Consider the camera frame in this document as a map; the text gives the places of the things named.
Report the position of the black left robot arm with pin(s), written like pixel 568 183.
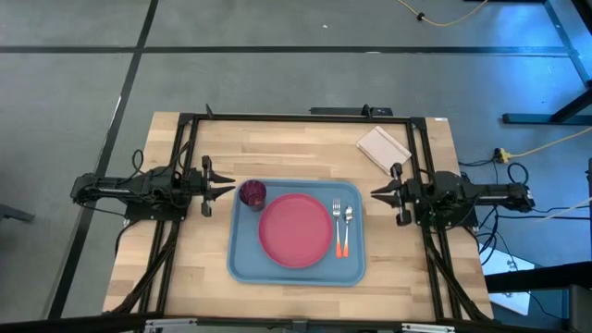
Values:
pixel 115 187

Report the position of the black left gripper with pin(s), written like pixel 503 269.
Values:
pixel 206 194

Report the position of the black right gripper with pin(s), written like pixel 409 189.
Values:
pixel 406 194

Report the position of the white sheet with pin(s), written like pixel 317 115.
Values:
pixel 501 266

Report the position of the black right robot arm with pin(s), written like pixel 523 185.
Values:
pixel 490 196

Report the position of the black rail with silver brackets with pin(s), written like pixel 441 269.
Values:
pixel 69 324

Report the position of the person's leg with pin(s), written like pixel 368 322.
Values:
pixel 14 213

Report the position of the beige rectangular pad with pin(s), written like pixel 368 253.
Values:
pixel 381 148

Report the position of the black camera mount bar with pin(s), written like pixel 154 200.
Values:
pixel 347 111

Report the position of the blue plastic tray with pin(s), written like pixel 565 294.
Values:
pixel 245 266

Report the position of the black aluminium table frame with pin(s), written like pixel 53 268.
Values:
pixel 300 117

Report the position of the pink round plate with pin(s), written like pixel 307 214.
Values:
pixel 296 230

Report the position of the red translucent cup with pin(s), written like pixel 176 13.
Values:
pixel 252 194

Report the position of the black metal stand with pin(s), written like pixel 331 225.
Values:
pixel 571 108

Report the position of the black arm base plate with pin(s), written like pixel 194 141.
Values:
pixel 444 222
pixel 155 215

